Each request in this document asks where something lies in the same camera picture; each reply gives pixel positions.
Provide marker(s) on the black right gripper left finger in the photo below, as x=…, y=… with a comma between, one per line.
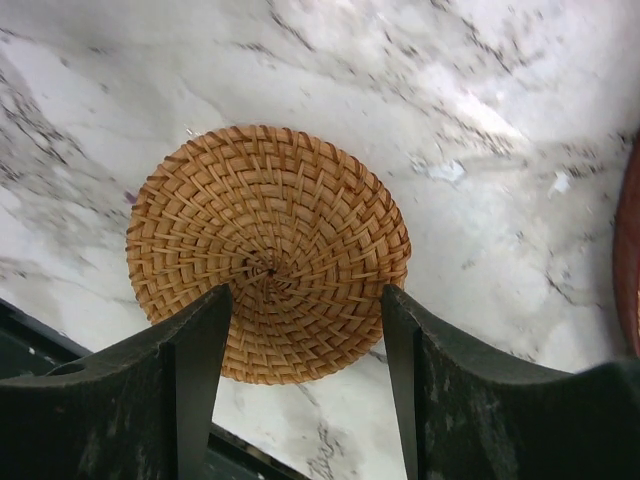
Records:
x=139, y=409

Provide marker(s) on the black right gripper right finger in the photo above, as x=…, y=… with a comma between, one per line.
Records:
x=467, y=410

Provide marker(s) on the woven rattan coaster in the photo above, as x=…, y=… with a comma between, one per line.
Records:
x=303, y=234

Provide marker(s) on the dark red round tray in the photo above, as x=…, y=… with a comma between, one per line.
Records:
x=625, y=256

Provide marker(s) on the black metal base rail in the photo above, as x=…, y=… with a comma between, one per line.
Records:
x=30, y=348

